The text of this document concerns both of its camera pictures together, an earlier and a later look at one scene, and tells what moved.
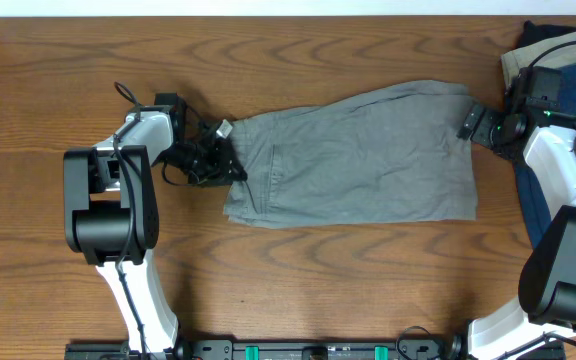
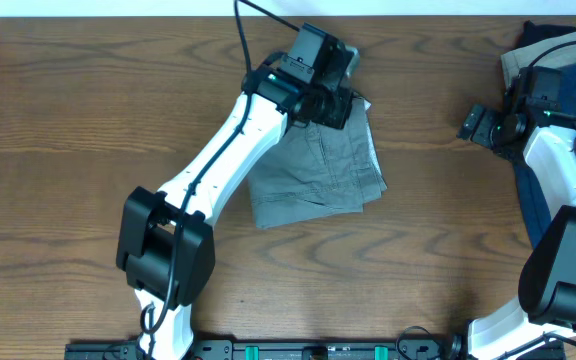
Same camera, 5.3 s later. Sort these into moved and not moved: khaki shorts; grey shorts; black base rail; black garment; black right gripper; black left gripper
Moved: grey shorts; black left gripper
Not moved: black right gripper; black garment; khaki shorts; black base rail
